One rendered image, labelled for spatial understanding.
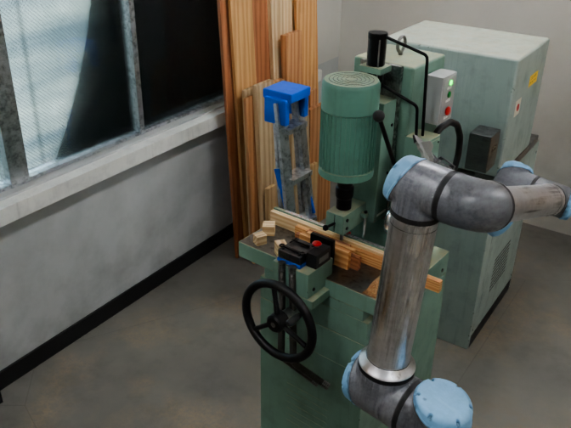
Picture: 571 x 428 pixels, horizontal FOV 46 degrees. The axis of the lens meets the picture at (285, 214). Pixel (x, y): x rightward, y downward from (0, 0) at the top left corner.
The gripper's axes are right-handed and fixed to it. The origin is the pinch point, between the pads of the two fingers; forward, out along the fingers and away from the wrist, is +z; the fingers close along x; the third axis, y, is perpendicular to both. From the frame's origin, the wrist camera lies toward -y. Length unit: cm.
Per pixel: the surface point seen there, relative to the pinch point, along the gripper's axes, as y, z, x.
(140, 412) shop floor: -135, 9, 97
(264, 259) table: -53, 10, 34
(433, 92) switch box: -12.9, -1.8, -32.8
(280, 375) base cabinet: -77, -21, 60
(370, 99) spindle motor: -2.3, 15.5, -10.2
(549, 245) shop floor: -180, -149, -111
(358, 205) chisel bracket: -34.0, -4.5, 5.3
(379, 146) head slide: -19.8, 2.7, -9.2
